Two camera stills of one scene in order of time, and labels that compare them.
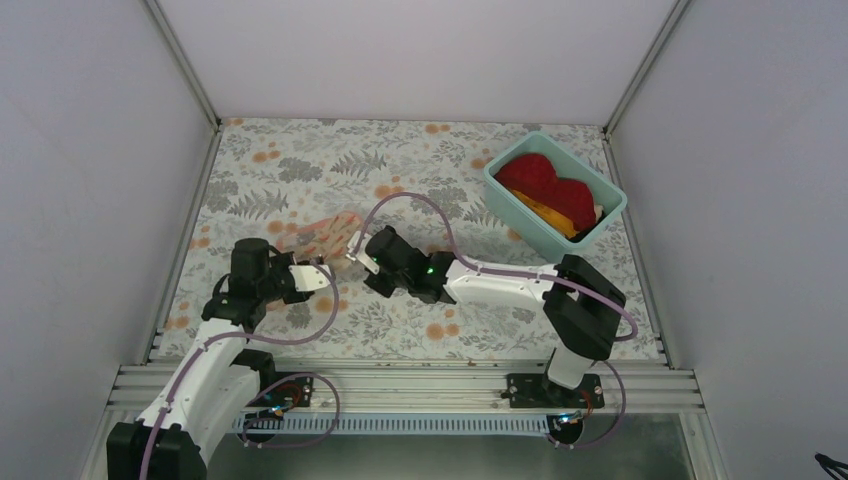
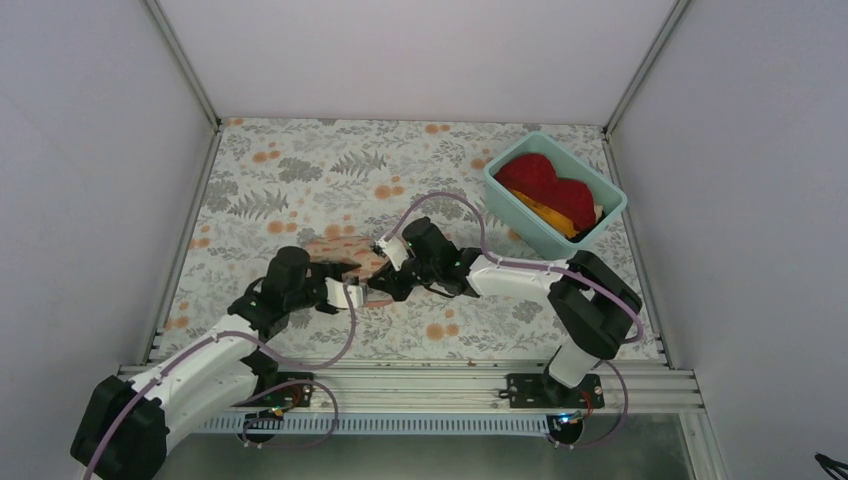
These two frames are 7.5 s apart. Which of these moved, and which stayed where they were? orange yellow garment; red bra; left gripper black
Moved: left gripper black
Stayed: red bra; orange yellow garment
